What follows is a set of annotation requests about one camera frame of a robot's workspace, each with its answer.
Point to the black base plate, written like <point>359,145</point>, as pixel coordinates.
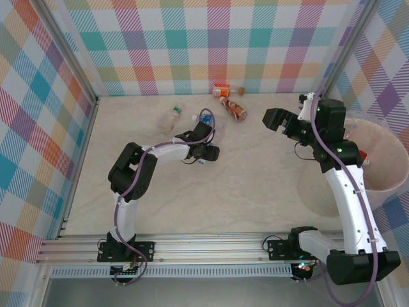
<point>278,249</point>
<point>145,251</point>

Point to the brown drink bottle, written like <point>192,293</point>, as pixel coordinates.
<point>236,110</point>

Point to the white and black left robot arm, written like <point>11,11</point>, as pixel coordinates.
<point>124,220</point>

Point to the small electronics board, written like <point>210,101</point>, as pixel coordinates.
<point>124,272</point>
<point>303,268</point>

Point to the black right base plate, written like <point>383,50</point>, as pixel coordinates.
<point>278,249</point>

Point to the orange label bottle brown cap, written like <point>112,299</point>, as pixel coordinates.
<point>222,91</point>

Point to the clear bottle green cap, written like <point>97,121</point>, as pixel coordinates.
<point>169,121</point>

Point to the large blue label water bottle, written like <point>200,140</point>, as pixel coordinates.
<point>207,119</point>

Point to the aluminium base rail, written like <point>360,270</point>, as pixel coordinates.
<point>207,247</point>

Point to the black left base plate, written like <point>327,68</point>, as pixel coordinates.
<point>145,251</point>

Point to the aluminium frame post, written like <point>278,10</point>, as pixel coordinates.
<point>349,48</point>
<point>67,48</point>

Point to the pink translucent plastic bin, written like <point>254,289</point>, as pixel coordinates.
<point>383,160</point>

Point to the aluminium side frame bar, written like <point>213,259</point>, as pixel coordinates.
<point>65,224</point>

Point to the red label clear bottle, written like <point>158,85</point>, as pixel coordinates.
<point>362,156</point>

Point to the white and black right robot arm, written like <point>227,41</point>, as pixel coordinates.
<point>351,204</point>

